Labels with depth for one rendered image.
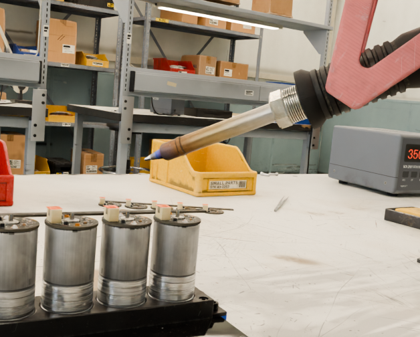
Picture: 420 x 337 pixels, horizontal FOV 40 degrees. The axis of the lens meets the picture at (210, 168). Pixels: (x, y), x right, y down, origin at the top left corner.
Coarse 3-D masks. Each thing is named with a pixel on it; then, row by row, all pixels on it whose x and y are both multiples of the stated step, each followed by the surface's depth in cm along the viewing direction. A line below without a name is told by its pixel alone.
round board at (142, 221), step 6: (120, 216) 30; (132, 216) 30; (138, 216) 30; (108, 222) 28; (114, 222) 28; (120, 222) 28; (126, 222) 28; (138, 222) 29; (144, 222) 29; (150, 222) 29
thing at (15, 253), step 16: (16, 224) 26; (0, 240) 25; (16, 240) 25; (32, 240) 26; (0, 256) 25; (16, 256) 25; (32, 256) 26; (0, 272) 25; (16, 272) 25; (32, 272) 26; (0, 288) 25; (16, 288) 26; (32, 288) 26; (0, 304) 25; (16, 304) 26; (32, 304) 27; (0, 320) 26
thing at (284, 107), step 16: (272, 96) 24; (288, 96) 23; (256, 112) 24; (272, 112) 23; (288, 112) 23; (304, 112) 23; (208, 128) 24; (224, 128) 24; (240, 128) 24; (176, 144) 25; (192, 144) 25; (208, 144) 25
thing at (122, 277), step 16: (112, 240) 28; (128, 240) 28; (144, 240) 28; (112, 256) 28; (128, 256) 28; (144, 256) 29; (112, 272) 28; (128, 272) 28; (144, 272) 29; (112, 288) 28; (128, 288) 28; (144, 288) 29; (112, 304) 28; (128, 304) 28
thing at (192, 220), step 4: (184, 216) 31; (188, 216) 31; (192, 216) 31; (156, 220) 30; (160, 220) 29; (164, 220) 30; (168, 220) 30; (172, 220) 29; (176, 220) 30; (180, 220) 30; (188, 220) 30; (192, 220) 30; (196, 220) 30; (200, 220) 30; (168, 224) 29; (172, 224) 29; (176, 224) 29; (180, 224) 29; (184, 224) 29; (188, 224) 29; (192, 224) 29; (196, 224) 30
